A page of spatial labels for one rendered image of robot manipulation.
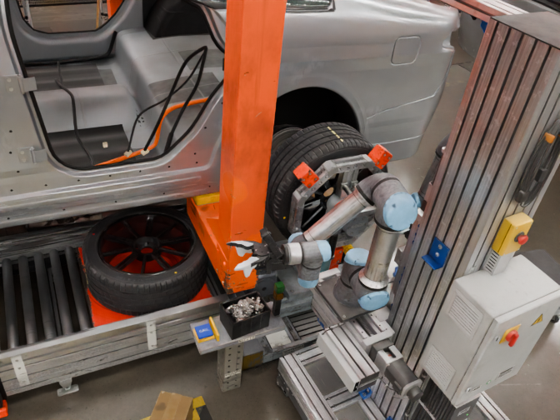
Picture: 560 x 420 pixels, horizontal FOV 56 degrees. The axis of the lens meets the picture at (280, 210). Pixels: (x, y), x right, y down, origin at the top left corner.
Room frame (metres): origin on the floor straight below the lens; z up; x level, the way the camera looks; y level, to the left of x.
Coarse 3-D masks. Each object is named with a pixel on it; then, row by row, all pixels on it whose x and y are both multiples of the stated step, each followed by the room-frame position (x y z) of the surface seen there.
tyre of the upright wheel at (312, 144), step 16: (304, 128) 2.37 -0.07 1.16; (320, 128) 2.36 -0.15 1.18; (336, 128) 2.37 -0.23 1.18; (352, 128) 2.47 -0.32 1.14; (288, 144) 2.29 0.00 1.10; (304, 144) 2.25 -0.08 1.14; (320, 144) 2.23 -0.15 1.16; (336, 144) 2.22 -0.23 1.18; (352, 144) 2.25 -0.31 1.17; (368, 144) 2.32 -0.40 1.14; (272, 160) 2.26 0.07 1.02; (288, 160) 2.20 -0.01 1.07; (304, 160) 2.15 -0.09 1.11; (320, 160) 2.17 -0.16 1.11; (272, 176) 2.19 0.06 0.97; (288, 176) 2.12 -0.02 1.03; (272, 192) 2.14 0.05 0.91; (288, 192) 2.10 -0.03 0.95; (272, 208) 2.11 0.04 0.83; (288, 208) 2.10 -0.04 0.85
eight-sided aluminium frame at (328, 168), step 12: (360, 156) 2.24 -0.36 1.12; (324, 168) 2.12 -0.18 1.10; (336, 168) 2.11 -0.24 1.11; (348, 168) 2.15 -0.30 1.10; (360, 168) 2.18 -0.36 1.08; (372, 168) 2.22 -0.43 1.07; (324, 180) 2.09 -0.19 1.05; (300, 192) 2.06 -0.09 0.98; (312, 192) 2.06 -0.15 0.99; (300, 204) 2.03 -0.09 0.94; (300, 216) 2.04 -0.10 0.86; (372, 216) 2.27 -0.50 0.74; (288, 228) 2.07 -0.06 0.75; (348, 240) 2.20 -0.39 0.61
